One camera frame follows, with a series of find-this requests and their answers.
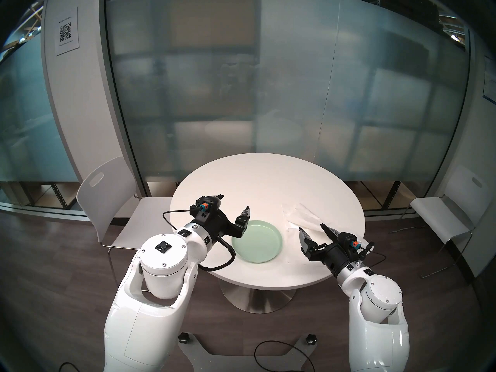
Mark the perforated metal rack post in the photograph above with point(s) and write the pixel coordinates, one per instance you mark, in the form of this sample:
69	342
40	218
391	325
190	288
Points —
58	197
392	195

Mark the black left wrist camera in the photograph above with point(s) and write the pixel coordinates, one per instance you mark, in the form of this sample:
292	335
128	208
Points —
207	204

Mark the black star knob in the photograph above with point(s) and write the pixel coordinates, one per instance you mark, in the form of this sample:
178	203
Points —
310	338
183	338

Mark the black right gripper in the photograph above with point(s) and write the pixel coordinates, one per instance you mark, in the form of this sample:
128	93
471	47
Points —
333	257

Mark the white paper napkin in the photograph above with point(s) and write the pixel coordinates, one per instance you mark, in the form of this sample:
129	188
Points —
298	216

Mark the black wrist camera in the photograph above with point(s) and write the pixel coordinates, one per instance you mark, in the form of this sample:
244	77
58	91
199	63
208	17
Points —
348	241
207	204

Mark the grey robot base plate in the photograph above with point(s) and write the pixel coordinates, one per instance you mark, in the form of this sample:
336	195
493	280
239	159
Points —
197	355

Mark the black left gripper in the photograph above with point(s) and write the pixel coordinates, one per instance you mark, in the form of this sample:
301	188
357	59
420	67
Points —
215	224

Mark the QR code paper sign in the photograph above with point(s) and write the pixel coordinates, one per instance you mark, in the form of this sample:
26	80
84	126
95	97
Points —
66	32

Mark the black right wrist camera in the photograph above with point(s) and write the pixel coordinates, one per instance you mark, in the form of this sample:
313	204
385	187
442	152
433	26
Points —
348	241

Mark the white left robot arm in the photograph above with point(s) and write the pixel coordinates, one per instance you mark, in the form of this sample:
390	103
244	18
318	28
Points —
155	317

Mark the pale green plate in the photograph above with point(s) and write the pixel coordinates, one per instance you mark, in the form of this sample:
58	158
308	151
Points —
257	241

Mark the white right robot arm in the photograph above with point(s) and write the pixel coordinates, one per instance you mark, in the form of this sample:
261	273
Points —
378	336

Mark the metal table pedestal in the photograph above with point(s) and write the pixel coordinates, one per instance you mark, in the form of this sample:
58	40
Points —
255	299

